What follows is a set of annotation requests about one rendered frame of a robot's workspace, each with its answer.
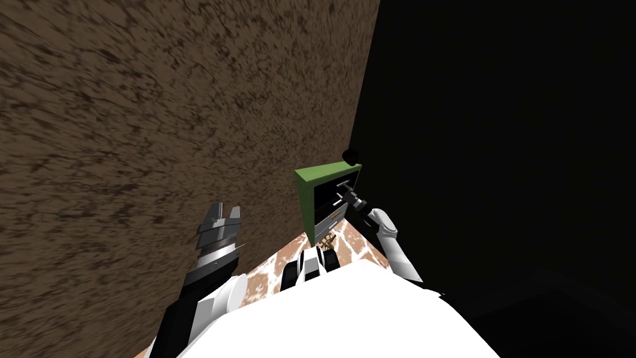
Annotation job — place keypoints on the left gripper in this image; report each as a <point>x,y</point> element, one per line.
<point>218,233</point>

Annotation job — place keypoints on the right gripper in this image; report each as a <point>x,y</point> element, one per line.
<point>357,200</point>

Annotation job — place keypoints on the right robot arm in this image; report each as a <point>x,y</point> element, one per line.
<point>392,243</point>

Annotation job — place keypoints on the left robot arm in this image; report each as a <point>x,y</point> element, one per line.
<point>208,293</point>

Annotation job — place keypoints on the black drawer front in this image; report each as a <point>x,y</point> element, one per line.
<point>325,194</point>

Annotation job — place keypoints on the black round object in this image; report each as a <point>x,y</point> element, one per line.
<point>351,157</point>

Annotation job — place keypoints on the grey drawer front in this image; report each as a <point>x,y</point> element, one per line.
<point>328,226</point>

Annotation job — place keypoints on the green cabinet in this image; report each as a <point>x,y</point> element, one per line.
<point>307,199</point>

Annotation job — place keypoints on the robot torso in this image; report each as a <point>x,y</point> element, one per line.
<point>338,318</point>

